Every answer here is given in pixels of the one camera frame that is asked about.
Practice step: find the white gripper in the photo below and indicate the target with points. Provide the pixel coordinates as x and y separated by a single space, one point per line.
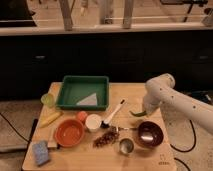
150 104

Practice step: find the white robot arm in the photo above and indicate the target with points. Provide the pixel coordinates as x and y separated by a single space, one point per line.
161 89

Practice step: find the small metal cup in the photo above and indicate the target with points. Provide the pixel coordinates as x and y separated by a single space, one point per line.
126 146

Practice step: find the white paper cup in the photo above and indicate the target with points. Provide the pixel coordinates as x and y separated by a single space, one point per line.
93 122

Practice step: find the green plastic cup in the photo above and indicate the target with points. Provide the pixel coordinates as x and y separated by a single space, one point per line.
48 100

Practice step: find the dark purple bowl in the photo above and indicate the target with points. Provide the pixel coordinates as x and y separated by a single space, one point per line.
150 134

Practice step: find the pile of brown nuts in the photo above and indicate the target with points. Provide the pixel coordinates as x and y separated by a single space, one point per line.
109 137

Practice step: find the small orange ball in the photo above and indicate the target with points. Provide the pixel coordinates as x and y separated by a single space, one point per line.
81 116

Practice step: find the green plastic tray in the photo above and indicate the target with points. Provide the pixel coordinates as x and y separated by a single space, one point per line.
84 93

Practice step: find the orange bowl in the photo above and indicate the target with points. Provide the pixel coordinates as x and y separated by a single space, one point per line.
69 133

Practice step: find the blue sponge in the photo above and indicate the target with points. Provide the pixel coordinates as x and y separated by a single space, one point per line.
40 152

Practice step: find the white handled brush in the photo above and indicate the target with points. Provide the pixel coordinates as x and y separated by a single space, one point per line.
106 121

